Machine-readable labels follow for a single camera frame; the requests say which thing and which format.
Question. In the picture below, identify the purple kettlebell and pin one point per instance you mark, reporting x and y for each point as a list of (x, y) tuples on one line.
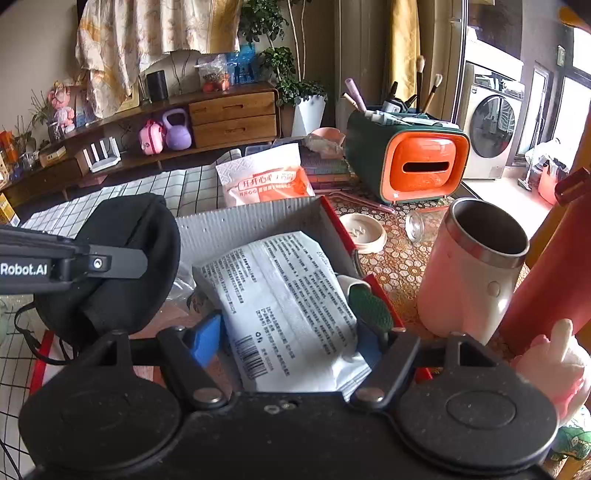
[(177, 131)]

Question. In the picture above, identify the printed cream curtain cloth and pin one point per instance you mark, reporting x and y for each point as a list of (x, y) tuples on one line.
[(147, 41)]

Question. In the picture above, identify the pink straws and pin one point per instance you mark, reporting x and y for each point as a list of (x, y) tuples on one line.
[(362, 202)]

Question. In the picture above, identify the white printed packet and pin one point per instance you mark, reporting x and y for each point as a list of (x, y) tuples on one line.
[(286, 304)]

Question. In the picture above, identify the orange white tissue packet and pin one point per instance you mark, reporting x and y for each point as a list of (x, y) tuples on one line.
[(268, 182)]

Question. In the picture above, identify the white cup steel rim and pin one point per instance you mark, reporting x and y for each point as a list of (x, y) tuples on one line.
[(466, 272)]

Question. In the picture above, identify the small yellow box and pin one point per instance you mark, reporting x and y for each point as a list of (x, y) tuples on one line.
[(52, 156)]

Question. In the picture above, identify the green white sponge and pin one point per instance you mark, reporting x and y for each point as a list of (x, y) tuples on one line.
[(369, 307)]

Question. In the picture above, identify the black speaker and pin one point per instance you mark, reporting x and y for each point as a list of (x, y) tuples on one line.
[(157, 86)]

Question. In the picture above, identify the pink bowl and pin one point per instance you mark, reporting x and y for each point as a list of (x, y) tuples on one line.
[(327, 136)]

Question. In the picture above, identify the black white checked cloth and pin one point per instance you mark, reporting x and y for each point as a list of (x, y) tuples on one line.
[(138, 184)]

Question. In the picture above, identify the white round lid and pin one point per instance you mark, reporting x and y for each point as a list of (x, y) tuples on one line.
[(364, 233)]

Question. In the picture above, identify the wooden tv cabinet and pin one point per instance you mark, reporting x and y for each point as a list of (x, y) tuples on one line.
[(221, 120)]

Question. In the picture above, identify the green orange desk organizer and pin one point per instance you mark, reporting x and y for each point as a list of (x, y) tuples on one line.
[(415, 161)]

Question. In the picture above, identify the red bottle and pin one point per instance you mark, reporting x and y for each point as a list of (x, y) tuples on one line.
[(549, 277)]

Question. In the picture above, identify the pink white plush toy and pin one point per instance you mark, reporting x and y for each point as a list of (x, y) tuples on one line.
[(551, 364)]

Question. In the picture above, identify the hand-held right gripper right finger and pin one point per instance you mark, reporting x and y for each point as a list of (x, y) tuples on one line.
[(369, 344)]

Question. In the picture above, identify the white router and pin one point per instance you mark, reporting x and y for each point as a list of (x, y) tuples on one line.
[(99, 157)]

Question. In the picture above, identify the clear bag of snacks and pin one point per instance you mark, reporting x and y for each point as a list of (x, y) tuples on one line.
[(213, 74)]

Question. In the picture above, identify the purple tube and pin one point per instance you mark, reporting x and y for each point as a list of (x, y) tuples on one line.
[(354, 94)]

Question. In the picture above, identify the glass jar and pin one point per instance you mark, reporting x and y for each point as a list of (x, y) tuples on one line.
[(422, 226)]

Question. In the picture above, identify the green potted tree white pot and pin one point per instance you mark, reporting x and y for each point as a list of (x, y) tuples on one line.
[(309, 113)]

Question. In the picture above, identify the grey cardboard box red outside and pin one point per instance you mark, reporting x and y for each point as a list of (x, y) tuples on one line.
[(258, 221)]

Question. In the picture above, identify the black knit hat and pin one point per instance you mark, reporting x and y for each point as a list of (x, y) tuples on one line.
[(124, 230)]

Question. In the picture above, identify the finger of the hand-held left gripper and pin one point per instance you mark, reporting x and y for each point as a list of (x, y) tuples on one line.
[(111, 264)]

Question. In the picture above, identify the gold patterned table cover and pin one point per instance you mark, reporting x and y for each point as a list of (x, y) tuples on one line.
[(401, 263)]

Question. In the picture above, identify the pink doll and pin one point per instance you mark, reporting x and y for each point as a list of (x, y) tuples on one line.
[(62, 108)]

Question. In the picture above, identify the white washing machine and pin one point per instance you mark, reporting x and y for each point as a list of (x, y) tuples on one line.
[(491, 120)]

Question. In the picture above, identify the yellow curtain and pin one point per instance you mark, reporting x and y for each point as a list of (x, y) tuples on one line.
[(404, 46)]

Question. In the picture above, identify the makeup brush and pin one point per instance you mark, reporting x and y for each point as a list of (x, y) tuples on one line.
[(419, 78), (433, 92)]

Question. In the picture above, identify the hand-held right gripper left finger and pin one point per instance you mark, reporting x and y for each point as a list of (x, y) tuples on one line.
[(207, 337)]

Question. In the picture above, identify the stack of books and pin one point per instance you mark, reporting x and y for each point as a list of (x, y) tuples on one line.
[(328, 168)]

